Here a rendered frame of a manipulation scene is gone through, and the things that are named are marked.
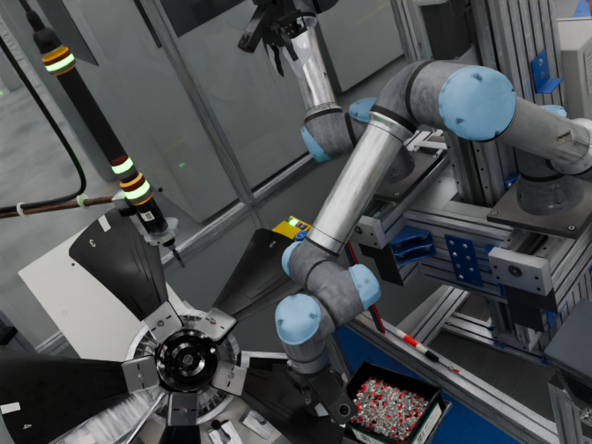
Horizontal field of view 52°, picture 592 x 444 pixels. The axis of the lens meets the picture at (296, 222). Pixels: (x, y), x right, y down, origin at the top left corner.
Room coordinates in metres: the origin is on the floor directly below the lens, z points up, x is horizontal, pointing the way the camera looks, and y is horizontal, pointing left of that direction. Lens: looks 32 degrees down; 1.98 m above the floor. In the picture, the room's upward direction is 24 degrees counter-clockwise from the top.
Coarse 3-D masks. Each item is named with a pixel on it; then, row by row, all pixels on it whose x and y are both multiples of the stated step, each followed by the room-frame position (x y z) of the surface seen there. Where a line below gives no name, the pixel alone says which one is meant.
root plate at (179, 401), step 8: (176, 392) 0.91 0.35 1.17; (176, 400) 0.90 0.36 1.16; (184, 400) 0.91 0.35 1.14; (192, 400) 0.93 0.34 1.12; (176, 408) 0.89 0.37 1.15; (192, 408) 0.92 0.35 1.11; (168, 416) 0.87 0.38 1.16; (176, 416) 0.88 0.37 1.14; (184, 416) 0.90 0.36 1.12; (192, 416) 0.91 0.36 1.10; (168, 424) 0.86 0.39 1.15; (176, 424) 0.87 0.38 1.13; (184, 424) 0.89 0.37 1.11; (192, 424) 0.90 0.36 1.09
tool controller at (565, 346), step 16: (576, 320) 0.61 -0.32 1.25; (560, 336) 0.60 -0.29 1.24; (576, 336) 0.59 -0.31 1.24; (544, 352) 0.59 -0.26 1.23; (560, 352) 0.58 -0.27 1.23; (576, 352) 0.57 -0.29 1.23; (560, 368) 0.57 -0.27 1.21; (576, 368) 0.55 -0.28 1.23; (576, 384) 0.56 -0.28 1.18; (576, 400) 0.59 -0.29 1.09
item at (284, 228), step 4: (300, 220) 1.46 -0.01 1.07; (280, 224) 1.49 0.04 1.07; (284, 224) 1.48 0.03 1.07; (288, 224) 1.47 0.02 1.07; (276, 228) 1.48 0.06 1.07; (280, 228) 1.47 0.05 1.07; (284, 228) 1.46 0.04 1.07; (288, 228) 1.45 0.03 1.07; (292, 228) 1.44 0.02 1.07; (296, 228) 1.43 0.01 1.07; (280, 232) 1.45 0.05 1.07; (284, 232) 1.44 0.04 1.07; (288, 232) 1.43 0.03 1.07; (292, 232) 1.42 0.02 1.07; (296, 232) 1.42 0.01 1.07; (288, 236) 1.41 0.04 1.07; (292, 236) 1.40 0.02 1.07
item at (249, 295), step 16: (256, 240) 1.19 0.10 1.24; (288, 240) 1.16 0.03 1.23; (256, 256) 1.15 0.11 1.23; (272, 256) 1.13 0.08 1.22; (240, 272) 1.13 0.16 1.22; (256, 272) 1.10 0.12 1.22; (272, 272) 1.08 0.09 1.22; (224, 288) 1.11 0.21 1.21; (240, 288) 1.08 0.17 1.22; (256, 288) 1.05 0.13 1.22; (272, 288) 1.04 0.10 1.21; (288, 288) 1.03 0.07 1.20; (224, 304) 1.06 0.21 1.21; (240, 304) 1.03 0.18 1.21; (256, 304) 1.02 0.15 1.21; (272, 304) 1.00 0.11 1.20; (240, 320) 0.99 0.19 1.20
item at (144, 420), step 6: (162, 396) 0.97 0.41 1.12; (156, 402) 0.97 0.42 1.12; (150, 408) 0.96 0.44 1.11; (156, 408) 0.96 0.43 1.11; (150, 414) 0.95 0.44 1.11; (144, 420) 0.94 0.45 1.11; (138, 426) 0.93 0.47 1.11; (132, 432) 0.93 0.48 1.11; (138, 432) 0.93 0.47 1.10; (126, 438) 0.92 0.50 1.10; (132, 438) 0.92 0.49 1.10
